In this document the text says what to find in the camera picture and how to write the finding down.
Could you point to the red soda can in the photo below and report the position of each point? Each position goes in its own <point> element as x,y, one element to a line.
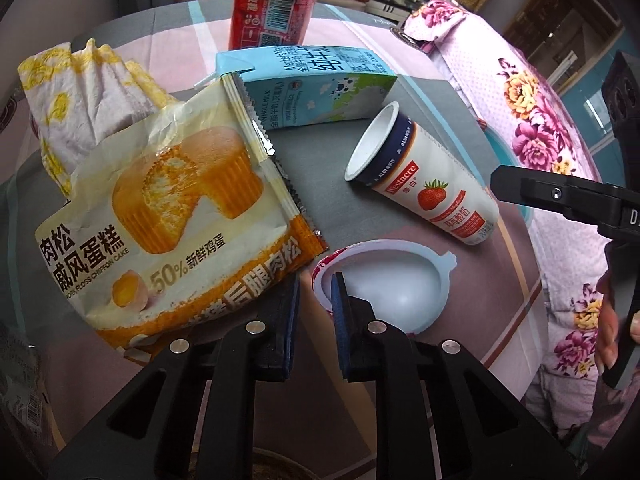
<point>269,23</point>

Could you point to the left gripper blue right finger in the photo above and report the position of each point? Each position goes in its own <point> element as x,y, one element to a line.
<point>351,317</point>

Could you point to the teal plastic trash bin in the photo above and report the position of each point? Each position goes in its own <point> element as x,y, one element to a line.
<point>507,158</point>

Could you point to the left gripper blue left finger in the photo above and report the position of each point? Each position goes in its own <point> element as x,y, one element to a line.
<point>279,312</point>

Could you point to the white plastic bowl lid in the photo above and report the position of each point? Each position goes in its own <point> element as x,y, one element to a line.
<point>406,283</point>

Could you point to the person right hand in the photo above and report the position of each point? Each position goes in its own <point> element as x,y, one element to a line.
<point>608,327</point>

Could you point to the light blue milk carton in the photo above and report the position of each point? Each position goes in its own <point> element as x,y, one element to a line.
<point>296,86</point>

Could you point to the strawberry yogurt cup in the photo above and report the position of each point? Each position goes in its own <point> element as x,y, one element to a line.
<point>400,160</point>

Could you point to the pink floral bed quilt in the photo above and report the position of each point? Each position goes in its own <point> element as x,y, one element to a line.
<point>506,93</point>

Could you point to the yellow white wrapper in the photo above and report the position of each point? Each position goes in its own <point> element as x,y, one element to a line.
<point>79,98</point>

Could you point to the yellow chiffon cake bag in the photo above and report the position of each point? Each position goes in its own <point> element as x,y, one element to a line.
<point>178,219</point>

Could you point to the clear green plastic wrapper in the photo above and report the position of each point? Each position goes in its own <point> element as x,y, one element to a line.
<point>22,386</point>

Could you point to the brown wooden door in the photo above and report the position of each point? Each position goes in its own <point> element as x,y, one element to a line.
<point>563,38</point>

